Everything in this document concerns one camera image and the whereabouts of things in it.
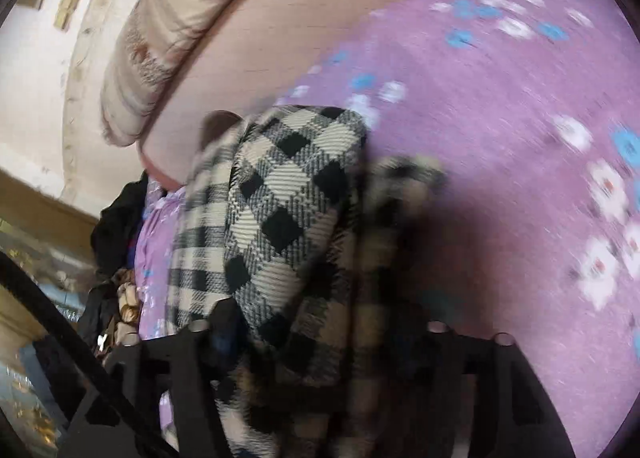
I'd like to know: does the dark clothes pile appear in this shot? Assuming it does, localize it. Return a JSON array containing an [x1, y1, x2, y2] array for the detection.
[[77, 172, 152, 354]]

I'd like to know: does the brown patterned blanket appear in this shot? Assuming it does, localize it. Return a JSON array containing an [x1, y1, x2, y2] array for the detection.
[[111, 271, 145, 341]]

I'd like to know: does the black and cream checkered coat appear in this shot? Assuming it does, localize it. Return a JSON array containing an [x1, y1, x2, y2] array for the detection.
[[160, 106, 451, 458]]

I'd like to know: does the purple floral bed sheet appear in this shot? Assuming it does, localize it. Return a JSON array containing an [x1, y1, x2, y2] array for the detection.
[[137, 0, 640, 458]]

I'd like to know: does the wall picture frame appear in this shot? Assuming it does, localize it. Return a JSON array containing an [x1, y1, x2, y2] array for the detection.
[[52, 0, 84, 32]]

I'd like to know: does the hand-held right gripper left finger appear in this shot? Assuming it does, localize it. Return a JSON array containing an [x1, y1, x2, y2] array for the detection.
[[65, 298, 242, 458]]

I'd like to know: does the beige striped bolster pillow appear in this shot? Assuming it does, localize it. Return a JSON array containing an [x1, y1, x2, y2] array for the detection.
[[97, 0, 302, 147]]

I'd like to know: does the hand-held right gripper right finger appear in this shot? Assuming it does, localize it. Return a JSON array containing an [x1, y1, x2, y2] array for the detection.
[[400, 321, 568, 458]]

